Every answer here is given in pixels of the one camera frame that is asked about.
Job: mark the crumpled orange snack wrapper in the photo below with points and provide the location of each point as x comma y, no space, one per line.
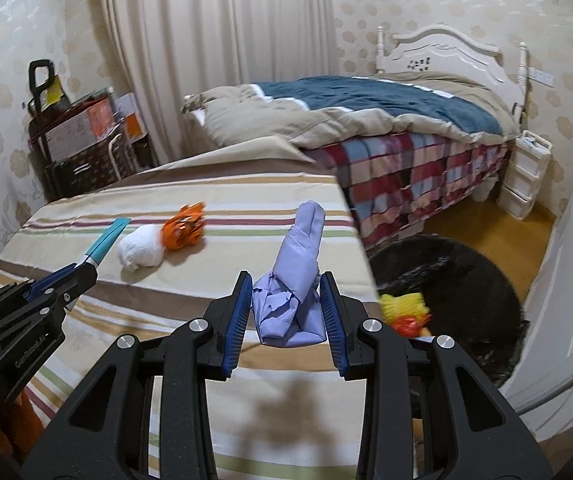
181,230

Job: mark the plaid bed sheet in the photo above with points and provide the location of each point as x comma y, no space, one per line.
406,170

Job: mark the bin with black liner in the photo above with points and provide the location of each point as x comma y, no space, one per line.
466,285

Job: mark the white wall socket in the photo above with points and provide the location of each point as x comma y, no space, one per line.
541,76

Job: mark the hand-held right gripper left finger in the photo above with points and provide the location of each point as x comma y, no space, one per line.
234,320

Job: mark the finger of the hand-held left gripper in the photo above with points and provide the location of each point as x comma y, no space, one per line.
74,297
51,284

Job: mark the yellow foam fruit net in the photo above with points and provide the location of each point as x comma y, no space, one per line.
406,305

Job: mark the beige and teal duvet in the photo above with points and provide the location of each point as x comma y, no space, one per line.
366,95

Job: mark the lilac paper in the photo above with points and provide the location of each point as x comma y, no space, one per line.
291,280

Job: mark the cream curtain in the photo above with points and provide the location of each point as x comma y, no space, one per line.
216,35

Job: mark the red-orange plastic bag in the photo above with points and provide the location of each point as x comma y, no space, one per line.
409,326

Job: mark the white and orange box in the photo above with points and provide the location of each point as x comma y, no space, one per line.
131,110

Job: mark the black hand trolley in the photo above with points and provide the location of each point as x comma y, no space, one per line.
31,77

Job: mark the crumpled white plastic bag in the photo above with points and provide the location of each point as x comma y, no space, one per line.
139,247

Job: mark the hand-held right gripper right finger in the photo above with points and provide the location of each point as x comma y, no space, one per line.
334,320

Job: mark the white plastic drawer unit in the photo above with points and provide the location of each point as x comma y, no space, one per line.
521,180

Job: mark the brown cardboard box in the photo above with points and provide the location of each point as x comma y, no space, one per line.
76,130

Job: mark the orange cloth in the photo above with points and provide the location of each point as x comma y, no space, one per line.
29,420

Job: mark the white carved headboard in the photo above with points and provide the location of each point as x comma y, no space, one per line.
446,50

